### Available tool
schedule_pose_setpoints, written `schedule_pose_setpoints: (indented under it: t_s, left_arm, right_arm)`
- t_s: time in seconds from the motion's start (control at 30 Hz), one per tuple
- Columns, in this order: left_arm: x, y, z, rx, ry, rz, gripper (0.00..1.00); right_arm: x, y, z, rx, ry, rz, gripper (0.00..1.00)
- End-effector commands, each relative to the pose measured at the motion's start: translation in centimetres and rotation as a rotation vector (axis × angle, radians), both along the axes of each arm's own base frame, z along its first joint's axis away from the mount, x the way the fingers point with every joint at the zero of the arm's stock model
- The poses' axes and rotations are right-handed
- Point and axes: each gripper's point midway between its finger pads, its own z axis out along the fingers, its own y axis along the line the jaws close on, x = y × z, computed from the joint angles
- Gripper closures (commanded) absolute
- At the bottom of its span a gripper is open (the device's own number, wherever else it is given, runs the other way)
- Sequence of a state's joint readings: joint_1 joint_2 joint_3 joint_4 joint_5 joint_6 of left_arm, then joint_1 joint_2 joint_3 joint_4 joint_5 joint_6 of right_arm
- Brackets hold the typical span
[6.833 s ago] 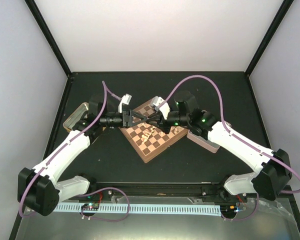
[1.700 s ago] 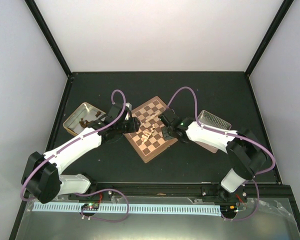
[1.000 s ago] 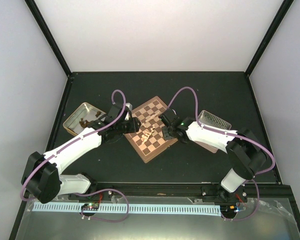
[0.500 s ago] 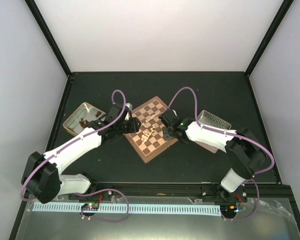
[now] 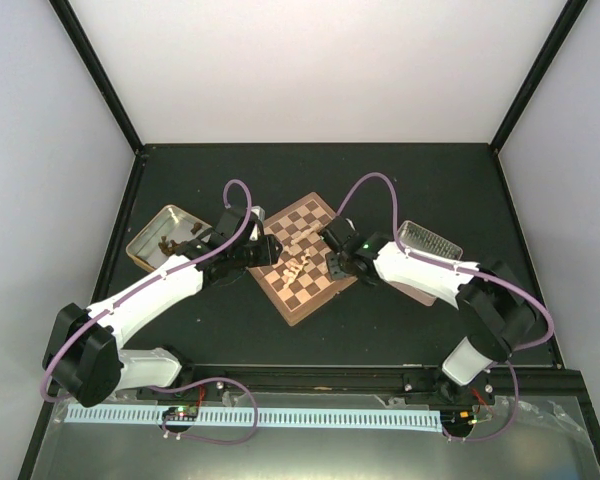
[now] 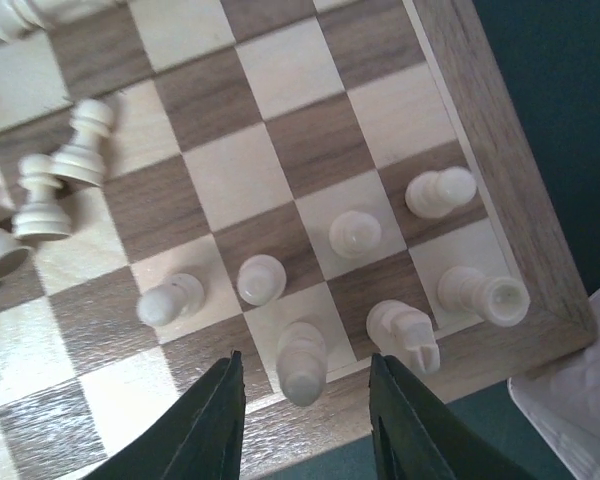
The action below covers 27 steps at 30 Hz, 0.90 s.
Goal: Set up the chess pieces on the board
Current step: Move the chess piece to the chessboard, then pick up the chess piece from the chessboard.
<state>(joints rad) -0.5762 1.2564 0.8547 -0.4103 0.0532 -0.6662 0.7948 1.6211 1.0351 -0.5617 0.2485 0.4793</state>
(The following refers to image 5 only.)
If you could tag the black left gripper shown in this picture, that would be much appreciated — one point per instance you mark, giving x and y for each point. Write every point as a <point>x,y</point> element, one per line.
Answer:
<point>268,255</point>

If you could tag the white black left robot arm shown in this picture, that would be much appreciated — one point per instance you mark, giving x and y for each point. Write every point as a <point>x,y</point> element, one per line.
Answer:
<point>86,354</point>

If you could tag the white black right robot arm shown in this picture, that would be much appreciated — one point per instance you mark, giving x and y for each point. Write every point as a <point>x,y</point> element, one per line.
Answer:
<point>494,311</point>

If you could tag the wooden chess board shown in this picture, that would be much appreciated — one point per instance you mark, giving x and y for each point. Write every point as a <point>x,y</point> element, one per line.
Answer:
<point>313,288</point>

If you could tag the dark chess pieces pile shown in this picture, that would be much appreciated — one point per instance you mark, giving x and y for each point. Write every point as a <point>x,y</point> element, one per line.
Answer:
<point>168,247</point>

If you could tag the left controller circuit board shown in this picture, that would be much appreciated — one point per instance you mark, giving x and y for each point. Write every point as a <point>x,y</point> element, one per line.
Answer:
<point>180,413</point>

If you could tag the controller circuit board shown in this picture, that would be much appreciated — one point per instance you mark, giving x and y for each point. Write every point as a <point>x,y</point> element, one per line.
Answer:
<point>180,413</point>
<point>466,417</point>

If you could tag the right controller circuit board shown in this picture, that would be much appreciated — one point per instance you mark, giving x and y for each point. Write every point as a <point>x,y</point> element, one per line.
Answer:
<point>466,417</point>

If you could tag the light wooden knight piece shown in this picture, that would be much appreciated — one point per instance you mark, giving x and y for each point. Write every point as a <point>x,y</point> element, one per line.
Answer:
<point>290,275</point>

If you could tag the light wooden bishop piece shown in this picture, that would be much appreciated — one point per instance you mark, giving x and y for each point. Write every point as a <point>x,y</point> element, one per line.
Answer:
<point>301,260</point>

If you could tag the light wooden king piece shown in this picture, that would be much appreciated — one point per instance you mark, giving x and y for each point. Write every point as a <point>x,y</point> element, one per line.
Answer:
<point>311,234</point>

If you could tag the pink patterned plastic basket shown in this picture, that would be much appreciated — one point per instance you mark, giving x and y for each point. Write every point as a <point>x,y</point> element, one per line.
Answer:
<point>418,237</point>

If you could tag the yellow bear tin box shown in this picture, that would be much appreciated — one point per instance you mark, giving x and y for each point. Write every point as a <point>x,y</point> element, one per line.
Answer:
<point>155,242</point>

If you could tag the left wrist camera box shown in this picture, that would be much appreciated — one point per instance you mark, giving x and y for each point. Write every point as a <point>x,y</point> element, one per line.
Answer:
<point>259,213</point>

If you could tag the white slotted cable duct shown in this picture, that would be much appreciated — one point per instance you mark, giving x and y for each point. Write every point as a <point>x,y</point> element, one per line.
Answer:
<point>403,420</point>

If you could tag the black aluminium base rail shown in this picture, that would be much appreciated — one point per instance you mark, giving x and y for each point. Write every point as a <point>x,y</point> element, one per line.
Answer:
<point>399,381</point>

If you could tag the black frame post right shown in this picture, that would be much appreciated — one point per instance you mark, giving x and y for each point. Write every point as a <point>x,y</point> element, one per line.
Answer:
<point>557,36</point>

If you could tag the black frame post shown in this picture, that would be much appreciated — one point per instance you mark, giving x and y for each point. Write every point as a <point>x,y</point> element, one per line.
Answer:
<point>69,20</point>
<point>557,36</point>

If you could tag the black frame post left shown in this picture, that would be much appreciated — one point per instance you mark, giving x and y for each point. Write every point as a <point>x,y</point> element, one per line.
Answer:
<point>69,20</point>

